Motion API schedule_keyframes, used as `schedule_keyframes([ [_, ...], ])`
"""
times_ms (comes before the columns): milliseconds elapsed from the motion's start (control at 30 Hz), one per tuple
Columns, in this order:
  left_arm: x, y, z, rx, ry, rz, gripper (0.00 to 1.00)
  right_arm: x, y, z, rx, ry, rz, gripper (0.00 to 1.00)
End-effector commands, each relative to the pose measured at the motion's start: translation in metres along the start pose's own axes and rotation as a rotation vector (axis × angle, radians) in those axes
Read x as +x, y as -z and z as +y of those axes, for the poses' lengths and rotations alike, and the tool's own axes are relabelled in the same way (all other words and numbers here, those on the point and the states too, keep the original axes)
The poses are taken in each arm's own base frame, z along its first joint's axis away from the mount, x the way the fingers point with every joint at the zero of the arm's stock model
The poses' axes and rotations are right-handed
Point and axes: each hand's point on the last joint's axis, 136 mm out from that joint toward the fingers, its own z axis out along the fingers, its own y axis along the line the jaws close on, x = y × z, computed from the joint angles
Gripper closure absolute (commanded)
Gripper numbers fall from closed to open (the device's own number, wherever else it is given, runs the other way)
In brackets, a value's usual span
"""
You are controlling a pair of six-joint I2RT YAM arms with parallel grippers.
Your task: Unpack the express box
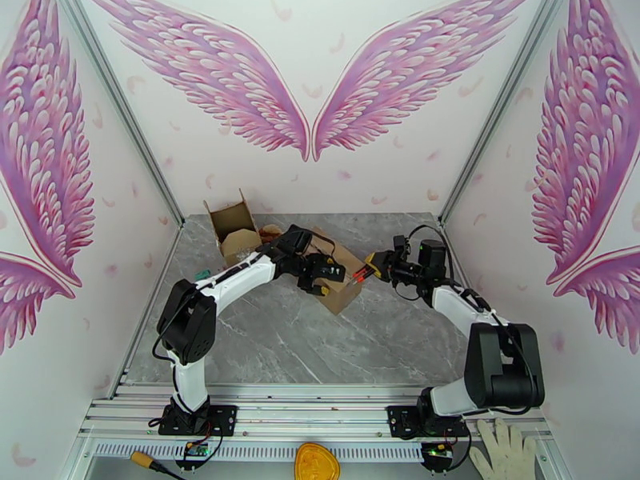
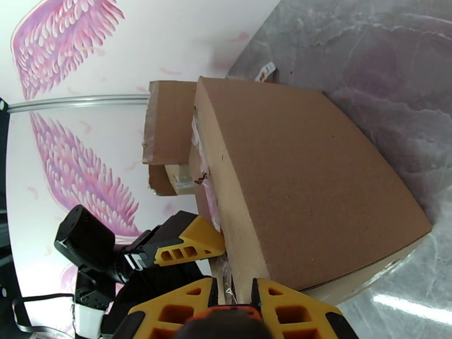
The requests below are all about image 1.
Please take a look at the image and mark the short taped cardboard box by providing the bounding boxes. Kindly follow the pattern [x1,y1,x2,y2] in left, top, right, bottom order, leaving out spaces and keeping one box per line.
[298,226,367,316]

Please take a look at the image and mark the brown plush toy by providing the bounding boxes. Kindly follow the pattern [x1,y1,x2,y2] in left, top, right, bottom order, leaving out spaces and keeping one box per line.
[256,223,287,246]

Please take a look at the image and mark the long taped cardboard box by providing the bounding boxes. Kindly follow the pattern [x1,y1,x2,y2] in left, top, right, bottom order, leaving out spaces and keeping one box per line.
[202,188,262,270]

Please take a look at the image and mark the yellow round plastic object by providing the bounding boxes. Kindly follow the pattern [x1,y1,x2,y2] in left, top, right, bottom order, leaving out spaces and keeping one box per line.
[294,442,341,480]

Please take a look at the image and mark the white work glove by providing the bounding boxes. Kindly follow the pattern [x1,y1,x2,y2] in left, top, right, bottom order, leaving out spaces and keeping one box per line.
[468,417,538,480]

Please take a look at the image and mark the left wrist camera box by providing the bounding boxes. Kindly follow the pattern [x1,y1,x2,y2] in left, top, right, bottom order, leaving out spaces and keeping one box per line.
[314,259,347,285]

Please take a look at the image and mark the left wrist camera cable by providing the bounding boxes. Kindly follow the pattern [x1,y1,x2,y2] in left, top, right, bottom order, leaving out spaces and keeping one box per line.
[305,230,337,265]

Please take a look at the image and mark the aluminium rail base frame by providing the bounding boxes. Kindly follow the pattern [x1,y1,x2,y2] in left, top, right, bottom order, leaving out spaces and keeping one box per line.
[74,382,557,480]

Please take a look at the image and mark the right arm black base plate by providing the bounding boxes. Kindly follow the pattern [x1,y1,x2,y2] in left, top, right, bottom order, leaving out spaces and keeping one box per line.
[387,404,470,441]

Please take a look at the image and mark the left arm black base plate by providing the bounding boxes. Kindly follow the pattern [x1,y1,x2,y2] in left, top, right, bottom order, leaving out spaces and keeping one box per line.
[158,404,238,437]

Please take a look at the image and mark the white slotted cable duct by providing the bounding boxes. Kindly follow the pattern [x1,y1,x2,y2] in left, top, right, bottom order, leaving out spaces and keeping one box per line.
[94,441,432,463]

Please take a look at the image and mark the aluminium corner post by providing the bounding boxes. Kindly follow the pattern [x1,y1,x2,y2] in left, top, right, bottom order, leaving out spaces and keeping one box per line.
[54,0,187,229]
[438,0,571,229]

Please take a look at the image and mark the yellow plug with black cable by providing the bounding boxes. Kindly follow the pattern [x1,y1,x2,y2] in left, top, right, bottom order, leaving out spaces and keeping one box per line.
[130,450,189,480]

